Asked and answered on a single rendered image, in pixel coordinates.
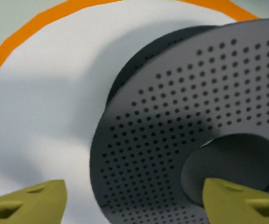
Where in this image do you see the orange painted ring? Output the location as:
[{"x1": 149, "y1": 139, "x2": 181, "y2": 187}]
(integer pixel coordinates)
[{"x1": 0, "y1": 0, "x2": 260, "y2": 64}]

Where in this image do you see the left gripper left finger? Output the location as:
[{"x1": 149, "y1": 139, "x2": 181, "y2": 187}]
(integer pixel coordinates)
[{"x1": 0, "y1": 179, "x2": 68, "y2": 224}]

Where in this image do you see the white flat disc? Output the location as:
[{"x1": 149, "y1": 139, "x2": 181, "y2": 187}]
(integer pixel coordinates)
[{"x1": 0, "y1": 0, "x2": 238, "y2": 224}]

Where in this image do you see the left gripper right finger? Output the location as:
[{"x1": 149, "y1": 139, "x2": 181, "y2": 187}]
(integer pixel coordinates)
[{"x1": 202, "y1": 178, "x2": 269, "y2": 224}]

